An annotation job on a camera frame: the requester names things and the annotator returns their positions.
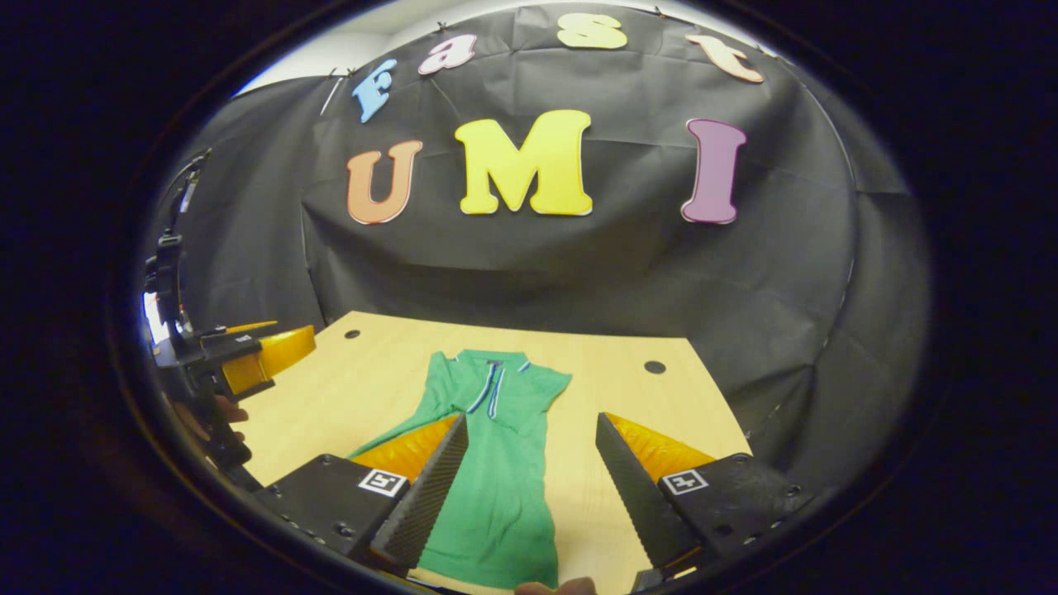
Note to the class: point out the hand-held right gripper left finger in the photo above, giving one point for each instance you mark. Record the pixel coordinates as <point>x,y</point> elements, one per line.
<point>426,496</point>

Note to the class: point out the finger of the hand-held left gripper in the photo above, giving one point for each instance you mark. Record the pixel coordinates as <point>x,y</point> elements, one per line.
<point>273,355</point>
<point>248,326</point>

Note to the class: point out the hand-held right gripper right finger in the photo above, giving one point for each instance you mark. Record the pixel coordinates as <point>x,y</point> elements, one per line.
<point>636,496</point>

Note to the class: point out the green T-shirt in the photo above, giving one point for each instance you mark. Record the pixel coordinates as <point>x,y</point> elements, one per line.
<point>504,496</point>

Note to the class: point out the black backdrop cloth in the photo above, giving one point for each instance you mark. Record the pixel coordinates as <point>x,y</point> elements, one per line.
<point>537,264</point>

